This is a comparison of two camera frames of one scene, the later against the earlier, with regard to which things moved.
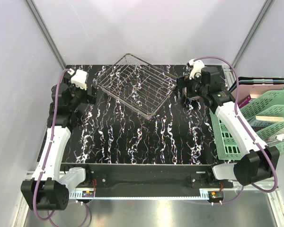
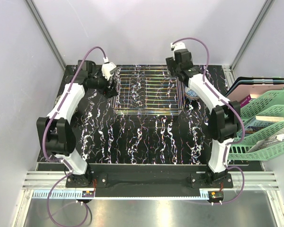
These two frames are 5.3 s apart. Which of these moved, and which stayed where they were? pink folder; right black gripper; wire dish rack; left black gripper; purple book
Moved: left black gripper; right black gripper; wire dish rack
Stayed: pink folder; purple book
